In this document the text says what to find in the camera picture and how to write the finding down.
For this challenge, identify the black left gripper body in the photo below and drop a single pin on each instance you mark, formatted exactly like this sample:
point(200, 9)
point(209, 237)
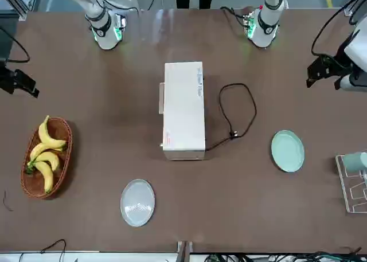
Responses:
point(339, 62)

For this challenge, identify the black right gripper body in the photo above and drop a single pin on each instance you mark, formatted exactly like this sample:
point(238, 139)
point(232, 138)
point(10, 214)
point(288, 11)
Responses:
point(6, 78)

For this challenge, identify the white oven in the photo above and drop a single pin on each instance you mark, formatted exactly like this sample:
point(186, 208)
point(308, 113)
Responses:
point(183, 110)

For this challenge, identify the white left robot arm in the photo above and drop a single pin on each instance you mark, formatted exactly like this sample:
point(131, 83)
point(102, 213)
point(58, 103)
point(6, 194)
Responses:
point(266, 29)

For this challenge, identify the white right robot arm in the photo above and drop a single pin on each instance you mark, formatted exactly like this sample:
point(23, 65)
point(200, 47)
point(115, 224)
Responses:
point(104, 32)

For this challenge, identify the yellow banana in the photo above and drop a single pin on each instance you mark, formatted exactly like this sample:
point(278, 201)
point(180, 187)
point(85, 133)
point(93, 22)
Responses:
point(46, 137)
point(48, 177)
point(38, 150)
point(51, 158)

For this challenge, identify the brown wicker basket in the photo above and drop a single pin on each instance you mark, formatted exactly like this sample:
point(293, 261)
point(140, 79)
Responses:
point(61, 136)

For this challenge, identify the pale green cup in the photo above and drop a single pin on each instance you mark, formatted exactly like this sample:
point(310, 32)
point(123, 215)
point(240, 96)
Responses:
point(354, 162)

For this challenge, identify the green plate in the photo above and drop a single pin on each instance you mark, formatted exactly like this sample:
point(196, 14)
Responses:
point(288, 151)

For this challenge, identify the clear acrylic rack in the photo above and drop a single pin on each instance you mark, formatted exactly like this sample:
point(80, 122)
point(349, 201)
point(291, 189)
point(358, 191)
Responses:
point(348, 193)

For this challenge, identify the grey plate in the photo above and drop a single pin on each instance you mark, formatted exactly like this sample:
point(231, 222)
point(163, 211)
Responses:
point(137, 203)

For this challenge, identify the grey metal post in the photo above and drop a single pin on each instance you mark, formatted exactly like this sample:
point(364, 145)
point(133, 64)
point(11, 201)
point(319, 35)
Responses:
point(183, 252)

